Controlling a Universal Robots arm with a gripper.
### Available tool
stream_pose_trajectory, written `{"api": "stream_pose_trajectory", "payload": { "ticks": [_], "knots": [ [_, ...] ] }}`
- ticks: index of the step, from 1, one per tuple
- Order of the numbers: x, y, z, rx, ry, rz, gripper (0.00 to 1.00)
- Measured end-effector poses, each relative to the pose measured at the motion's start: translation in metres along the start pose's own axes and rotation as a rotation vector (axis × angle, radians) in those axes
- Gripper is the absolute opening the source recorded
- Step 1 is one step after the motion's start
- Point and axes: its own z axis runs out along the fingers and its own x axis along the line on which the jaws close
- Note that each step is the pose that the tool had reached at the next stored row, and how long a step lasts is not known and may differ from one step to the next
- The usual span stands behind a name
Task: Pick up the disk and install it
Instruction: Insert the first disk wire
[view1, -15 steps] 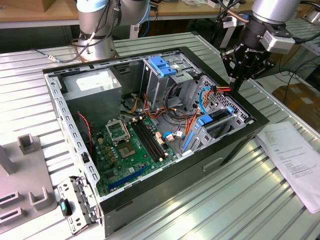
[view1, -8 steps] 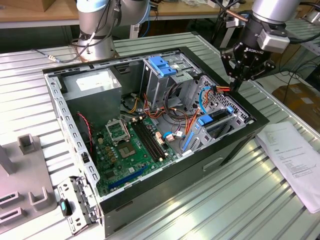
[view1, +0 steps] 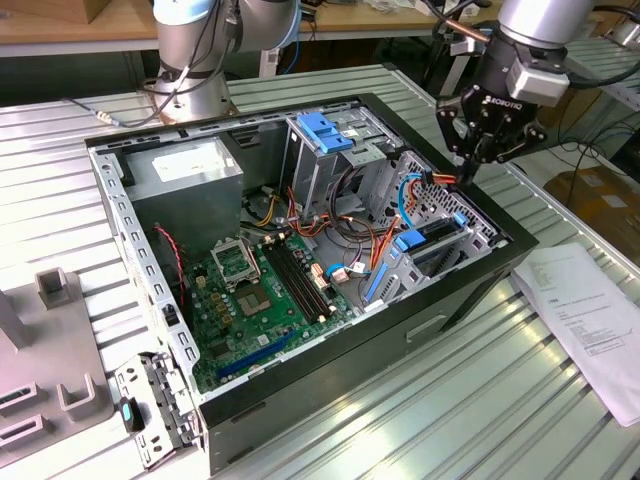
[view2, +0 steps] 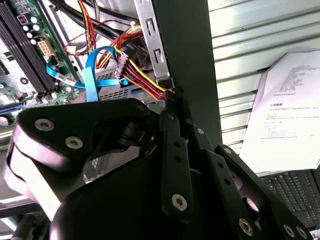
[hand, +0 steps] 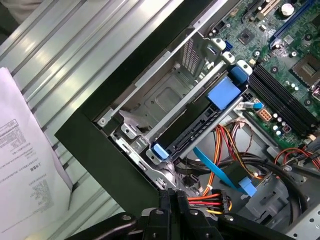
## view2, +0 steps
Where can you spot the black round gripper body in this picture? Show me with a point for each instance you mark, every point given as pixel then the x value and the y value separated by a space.
pixel 112 212

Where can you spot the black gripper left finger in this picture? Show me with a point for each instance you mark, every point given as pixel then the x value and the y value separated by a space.
pixel 62 120

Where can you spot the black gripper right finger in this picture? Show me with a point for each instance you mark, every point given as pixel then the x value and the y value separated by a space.
pixel 222 172

